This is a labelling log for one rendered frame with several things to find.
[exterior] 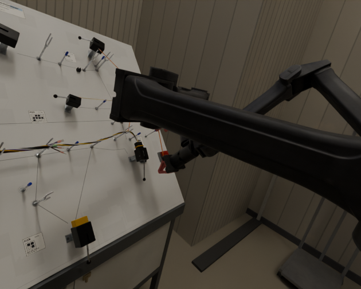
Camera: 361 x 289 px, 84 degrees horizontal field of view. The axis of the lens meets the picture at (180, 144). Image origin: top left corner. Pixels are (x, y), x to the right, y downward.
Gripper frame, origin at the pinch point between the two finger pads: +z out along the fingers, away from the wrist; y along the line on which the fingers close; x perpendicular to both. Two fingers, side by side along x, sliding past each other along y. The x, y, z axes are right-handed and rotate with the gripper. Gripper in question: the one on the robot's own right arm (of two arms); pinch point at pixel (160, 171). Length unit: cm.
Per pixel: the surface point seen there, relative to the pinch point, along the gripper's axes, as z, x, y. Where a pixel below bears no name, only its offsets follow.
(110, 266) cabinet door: 34.6, 27.4, 13.4
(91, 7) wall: 49, -198, -42
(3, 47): 6, -55, 45
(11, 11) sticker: 5, -75, 41
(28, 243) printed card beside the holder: 18.0, 9.8, 43.4
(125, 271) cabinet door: 42, 33, 3
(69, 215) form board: 17.4, 5.2, 31.7
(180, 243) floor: 101, 46, -95
